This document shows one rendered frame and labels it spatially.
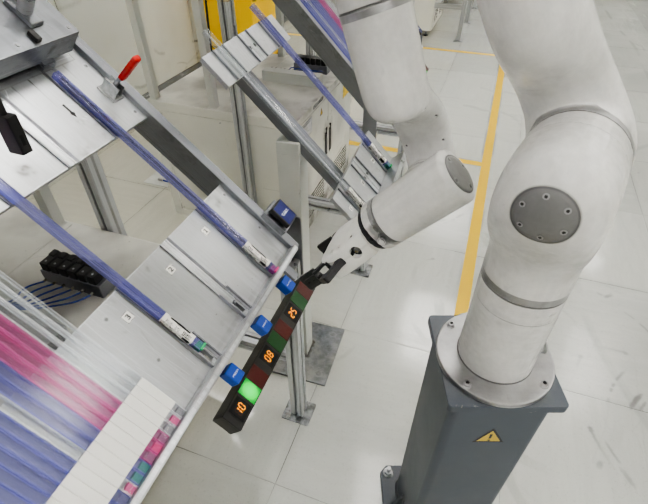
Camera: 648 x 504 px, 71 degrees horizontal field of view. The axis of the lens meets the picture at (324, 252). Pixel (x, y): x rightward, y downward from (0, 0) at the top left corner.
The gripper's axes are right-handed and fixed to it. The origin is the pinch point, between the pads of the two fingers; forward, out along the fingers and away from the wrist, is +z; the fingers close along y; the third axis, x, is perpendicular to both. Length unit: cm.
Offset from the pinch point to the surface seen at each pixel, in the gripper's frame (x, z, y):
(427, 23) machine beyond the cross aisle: -9, 78, 440
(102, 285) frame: 25.7, 39.4, -9.0
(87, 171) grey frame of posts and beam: 46, 39, 10
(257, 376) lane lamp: -4.4, 11.2, -18.7
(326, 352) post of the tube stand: -43, 64, 36
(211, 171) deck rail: 25.4, 9.1, 8.0
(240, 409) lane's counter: -4.5, 11.2, -25.2
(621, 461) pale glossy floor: -114, 1, 29
